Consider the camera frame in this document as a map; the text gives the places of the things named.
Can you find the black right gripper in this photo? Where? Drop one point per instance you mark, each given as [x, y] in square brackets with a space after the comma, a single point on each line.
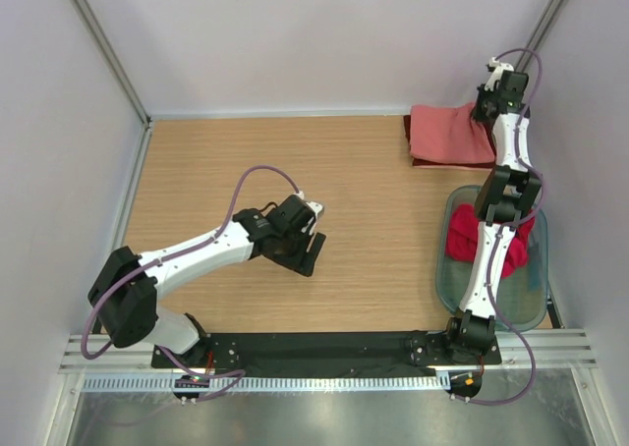
[481, 90]

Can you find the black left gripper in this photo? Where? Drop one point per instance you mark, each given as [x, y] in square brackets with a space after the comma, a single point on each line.
[303, 262]

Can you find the salmon pink t shirt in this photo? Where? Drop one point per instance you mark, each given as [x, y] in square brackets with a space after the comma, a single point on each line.
[449, 135]

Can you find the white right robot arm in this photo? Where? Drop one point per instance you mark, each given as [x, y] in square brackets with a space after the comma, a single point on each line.
[505, 202]

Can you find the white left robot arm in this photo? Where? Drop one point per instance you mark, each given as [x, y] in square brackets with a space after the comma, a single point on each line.
[127, 292]

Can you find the folded dark red t shirt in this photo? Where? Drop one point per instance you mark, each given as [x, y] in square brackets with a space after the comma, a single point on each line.
[422, 163]

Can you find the magenta crumpled t shirt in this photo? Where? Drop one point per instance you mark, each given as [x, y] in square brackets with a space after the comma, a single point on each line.
[462, 240]

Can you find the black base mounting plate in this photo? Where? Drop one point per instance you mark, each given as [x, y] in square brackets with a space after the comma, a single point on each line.
[327, 355]

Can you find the teal transparent plastic basket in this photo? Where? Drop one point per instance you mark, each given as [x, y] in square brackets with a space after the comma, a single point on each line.
[522, 295]

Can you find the right aluminium corner post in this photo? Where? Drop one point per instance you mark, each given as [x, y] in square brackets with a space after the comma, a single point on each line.
[540, 33]

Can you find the aluminium corner post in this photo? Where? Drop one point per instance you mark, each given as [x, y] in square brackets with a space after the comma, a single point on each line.
[540, 33]
[111, 59]

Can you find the white slotted cable duct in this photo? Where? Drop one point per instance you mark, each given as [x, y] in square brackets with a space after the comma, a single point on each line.
[176, 382]

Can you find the aluminium front frame rail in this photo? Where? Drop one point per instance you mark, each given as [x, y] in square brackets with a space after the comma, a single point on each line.
[546, 348]

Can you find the left aluminium corner post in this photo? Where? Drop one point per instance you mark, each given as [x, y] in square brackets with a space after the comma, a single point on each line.
[111, 59]

